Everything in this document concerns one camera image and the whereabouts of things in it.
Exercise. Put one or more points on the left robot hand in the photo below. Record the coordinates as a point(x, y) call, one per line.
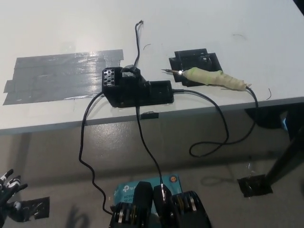
point(9, 190)

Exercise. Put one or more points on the tape-wrapped soldering iron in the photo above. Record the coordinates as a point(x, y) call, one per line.
point(213, 78)

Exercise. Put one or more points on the black robot torso blocks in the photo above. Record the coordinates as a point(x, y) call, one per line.
point(142, 209)

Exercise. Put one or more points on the black soldering station base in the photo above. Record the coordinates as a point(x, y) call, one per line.
point(133, 92)

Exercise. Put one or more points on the black floor tape patch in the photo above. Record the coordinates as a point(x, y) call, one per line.
point(38, 209)

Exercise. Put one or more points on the teal tp-link box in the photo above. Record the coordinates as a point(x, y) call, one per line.
point(126, 190)

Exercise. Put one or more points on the small black tape strip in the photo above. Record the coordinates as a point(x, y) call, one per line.
point(149, 116)

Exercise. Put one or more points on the black printed holder plate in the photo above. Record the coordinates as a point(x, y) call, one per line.
point(190, 59)

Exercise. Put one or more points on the black floor tape under pole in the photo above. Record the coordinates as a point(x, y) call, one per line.
point(254, 187)

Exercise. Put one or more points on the black stand pole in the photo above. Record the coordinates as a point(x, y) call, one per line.
point(285, 154)

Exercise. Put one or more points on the grey duct tape patch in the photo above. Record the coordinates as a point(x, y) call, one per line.
point(59, 76)

